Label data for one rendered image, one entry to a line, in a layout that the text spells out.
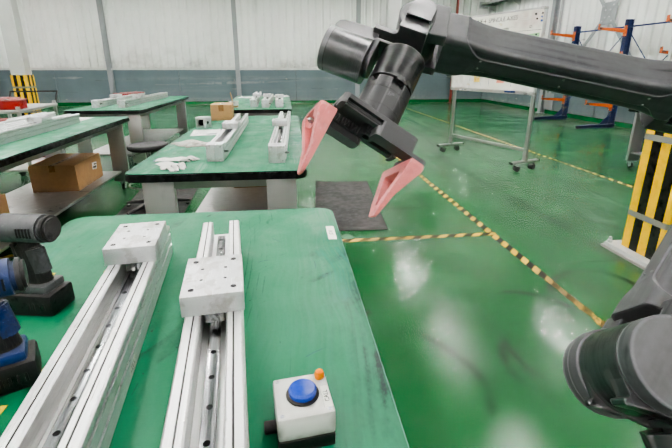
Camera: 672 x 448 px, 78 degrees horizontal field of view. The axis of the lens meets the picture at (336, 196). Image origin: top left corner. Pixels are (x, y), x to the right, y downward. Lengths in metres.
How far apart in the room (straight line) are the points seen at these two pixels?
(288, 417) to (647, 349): 0.42
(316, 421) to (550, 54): 0.57
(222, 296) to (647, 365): 0.61
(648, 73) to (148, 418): 0.84
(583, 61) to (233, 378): 0.63
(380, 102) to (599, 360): 0.33
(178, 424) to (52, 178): 3.92
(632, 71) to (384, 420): 0.59
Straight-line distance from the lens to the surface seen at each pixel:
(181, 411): 0.64
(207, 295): 0.79
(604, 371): 0.45
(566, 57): 0.62
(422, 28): 0.55
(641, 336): 0.43
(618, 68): 0.64
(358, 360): 0.81
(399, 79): 0.51
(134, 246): 1.04
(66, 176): 4.38
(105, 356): 0.77
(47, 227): 1.03
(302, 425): 0.64
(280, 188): 2.26
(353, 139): 0.50
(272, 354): 0.83
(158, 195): 2.37
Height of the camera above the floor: 1.29
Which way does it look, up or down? 17 degrees down
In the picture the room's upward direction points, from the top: straight up
